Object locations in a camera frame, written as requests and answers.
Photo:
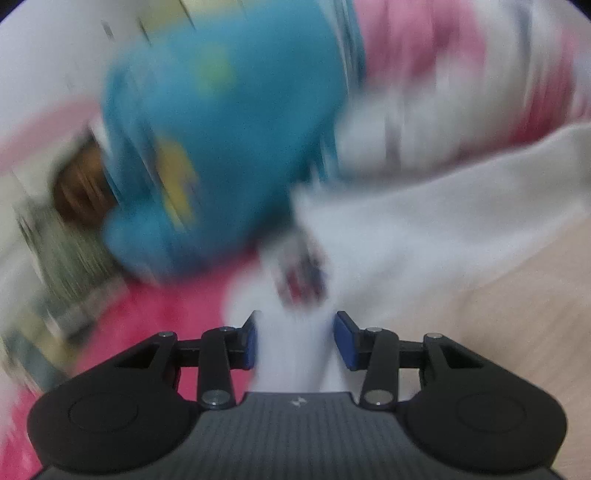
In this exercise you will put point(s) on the pink white patterned quilt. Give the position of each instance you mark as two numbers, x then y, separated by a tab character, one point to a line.
415	46

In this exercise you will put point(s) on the grey lace-trimmed pillow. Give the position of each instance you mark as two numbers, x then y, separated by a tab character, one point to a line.
64	263

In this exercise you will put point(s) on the beige checked knit sweater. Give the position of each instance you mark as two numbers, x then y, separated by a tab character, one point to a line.
508	332

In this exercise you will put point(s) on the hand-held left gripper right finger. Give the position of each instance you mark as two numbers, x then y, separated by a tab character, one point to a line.
344	344

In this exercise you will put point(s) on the cream white garment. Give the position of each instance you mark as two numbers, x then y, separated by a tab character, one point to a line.
438	221

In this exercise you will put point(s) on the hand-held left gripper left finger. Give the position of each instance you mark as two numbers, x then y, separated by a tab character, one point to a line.
248	344

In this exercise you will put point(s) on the pink floral bed blanket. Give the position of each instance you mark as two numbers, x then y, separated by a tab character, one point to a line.
152	323

